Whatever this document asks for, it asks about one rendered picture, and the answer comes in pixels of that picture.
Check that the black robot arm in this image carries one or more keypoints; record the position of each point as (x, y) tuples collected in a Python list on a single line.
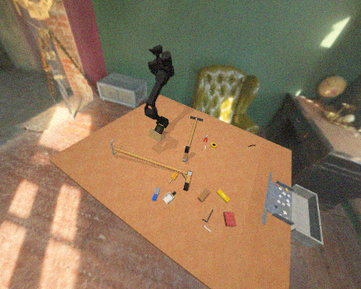
[(161, 79)]

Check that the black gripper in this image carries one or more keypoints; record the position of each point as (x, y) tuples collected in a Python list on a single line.
[(156, 51)]

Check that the white open tray with black handle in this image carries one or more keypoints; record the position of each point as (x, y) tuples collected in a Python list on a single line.
[(168, 197)]

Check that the yellow spirit level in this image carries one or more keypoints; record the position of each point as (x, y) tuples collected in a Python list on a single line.
[(223, 196)]

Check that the red rectangular block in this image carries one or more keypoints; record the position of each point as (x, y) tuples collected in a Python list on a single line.
[(229, 219)]

